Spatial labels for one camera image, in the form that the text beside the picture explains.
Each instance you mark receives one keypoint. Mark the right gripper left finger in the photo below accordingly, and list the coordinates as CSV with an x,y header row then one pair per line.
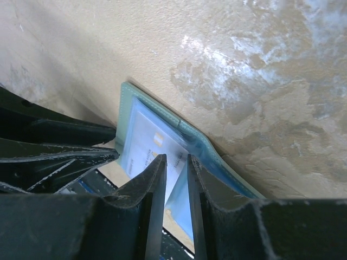
x,y
124,225

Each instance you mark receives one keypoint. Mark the green card holder wallet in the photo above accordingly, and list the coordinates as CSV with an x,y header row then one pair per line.
x,y
133,100

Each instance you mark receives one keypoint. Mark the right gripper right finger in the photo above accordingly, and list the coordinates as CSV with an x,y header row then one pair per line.
x,y
227,225

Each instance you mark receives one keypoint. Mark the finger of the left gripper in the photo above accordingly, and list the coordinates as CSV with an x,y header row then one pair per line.
x,y
47,168
24,121

